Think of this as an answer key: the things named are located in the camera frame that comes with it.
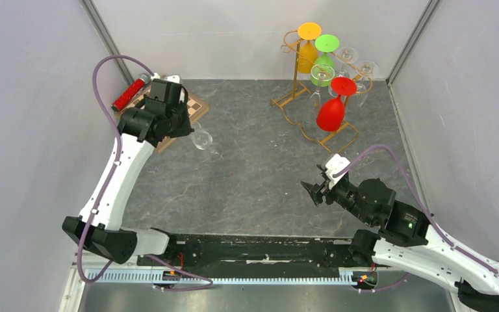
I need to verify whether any clear green-rimmed wine glass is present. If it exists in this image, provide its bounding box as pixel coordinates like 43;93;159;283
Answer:
301;72;323;126

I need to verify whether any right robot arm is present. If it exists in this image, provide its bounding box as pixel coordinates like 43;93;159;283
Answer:
302;175;499;311

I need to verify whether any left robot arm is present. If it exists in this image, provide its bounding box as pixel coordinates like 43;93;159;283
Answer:
62;75;193;265

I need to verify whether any red wine glass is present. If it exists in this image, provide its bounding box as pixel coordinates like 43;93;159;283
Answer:
316;77;357;132

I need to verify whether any green wine glass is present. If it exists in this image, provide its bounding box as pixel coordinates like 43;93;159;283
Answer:
311;34;340;86

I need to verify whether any orange wine glass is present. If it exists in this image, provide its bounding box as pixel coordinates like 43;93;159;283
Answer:
297;22;322;74

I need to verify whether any clear back wine glass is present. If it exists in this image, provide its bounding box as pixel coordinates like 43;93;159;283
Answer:
333;46;359;79

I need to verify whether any wooden chessboard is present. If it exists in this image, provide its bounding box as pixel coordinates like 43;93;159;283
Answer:
116;86;210;153

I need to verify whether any red glitter tube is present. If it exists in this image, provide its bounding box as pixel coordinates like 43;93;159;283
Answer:
111;73;151;112

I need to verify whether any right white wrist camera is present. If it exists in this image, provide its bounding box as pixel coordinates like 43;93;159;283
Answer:
322;153;350;190

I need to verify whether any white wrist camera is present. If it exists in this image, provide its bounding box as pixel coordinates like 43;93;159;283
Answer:
322;153;350;190
149;75;184;103

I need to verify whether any gold wire glass rack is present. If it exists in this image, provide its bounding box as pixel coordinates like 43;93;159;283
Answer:
271;22;377;152

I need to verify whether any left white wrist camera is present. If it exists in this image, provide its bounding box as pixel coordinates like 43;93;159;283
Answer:
149;75;184;103

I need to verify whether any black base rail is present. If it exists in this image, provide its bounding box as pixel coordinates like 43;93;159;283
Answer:
160;234;377;282

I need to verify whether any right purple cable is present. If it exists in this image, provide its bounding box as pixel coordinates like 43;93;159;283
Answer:
333;144;499;302

